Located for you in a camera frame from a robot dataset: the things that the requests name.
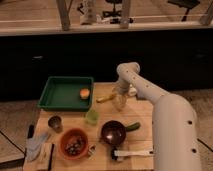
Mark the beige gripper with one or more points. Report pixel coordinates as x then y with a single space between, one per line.
119 100

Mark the yellow banana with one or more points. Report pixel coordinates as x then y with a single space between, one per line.
104 99

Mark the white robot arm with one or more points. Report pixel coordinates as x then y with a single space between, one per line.
175 146

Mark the light green plastic cup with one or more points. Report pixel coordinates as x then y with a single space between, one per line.
92 117

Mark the metal cup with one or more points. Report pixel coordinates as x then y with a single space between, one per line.
55 122

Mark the orange round fruit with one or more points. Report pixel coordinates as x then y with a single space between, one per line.
84 93

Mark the green cucumber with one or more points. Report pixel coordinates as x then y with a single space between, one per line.
133 127

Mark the dark purple bowl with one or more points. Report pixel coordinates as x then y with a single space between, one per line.
113 133

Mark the green plastic tray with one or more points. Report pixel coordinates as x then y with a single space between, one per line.
62 93

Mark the white dish brush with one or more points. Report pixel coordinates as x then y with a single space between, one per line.
118 155

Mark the orange bowl with contents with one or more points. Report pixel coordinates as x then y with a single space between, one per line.
73 144

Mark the grey cloth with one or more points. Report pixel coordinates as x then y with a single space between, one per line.
33 146

